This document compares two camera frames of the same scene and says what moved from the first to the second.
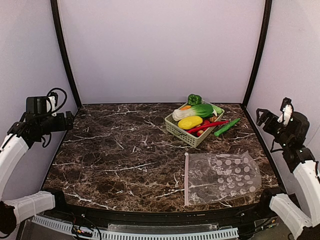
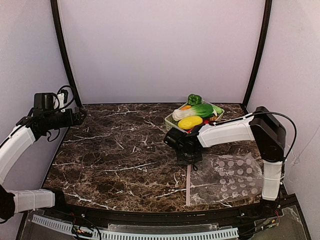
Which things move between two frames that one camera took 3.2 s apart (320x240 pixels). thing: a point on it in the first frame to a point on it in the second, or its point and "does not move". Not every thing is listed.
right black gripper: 265,120 to 188,158
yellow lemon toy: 188,122 does not move
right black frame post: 265,30 does not move
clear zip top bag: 214,177 does not move
